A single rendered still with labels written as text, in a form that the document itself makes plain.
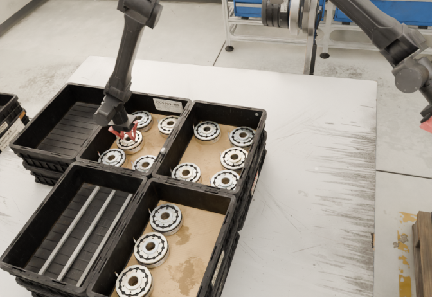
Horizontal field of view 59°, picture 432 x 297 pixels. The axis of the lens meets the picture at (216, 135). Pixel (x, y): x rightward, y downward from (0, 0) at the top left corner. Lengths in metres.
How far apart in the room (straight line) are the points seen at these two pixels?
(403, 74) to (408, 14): 2.27
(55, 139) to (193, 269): 0.84
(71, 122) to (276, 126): 0.89
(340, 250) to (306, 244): 0.11
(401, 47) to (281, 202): 0.70
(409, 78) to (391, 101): 2.06
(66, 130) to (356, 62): 2.38
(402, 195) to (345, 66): 1.27
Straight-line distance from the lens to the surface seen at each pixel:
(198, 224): 1.25
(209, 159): 1.41
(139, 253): 1.20
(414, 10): 3.20
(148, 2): 1.05
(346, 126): 1.72
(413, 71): 0.94
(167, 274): 1.19
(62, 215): 1.42
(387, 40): 1.00
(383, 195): 2.41
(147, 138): 1.54
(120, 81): 1.27
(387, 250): 2.22
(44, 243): 1.39
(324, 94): 1.87
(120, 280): 1.18
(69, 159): 1.44
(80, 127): 1.71
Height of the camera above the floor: 1.88
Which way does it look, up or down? 45 degrees down
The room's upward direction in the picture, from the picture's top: 8 degrees counter-clockwise
